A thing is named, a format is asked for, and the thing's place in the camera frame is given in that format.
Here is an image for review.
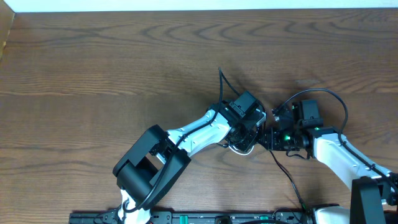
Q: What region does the white usb cable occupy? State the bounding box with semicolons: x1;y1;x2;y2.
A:
228;144;255;156

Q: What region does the black usb cable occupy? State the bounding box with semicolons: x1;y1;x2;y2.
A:
267;149;308;212

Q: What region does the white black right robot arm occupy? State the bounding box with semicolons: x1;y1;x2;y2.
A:
259;127;397;223

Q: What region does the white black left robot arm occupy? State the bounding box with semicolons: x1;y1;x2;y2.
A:
113;102;266;223

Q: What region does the brown wooden side panel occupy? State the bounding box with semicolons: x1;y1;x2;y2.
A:
0;0;15;58

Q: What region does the black left camera cable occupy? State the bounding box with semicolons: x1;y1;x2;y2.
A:
121;67;242;214

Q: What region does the black camera cable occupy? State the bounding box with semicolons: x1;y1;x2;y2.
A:
121;67;242;214
273;88;398;190

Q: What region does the black right camera cable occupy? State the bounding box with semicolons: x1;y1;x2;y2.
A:
273;88;398;190

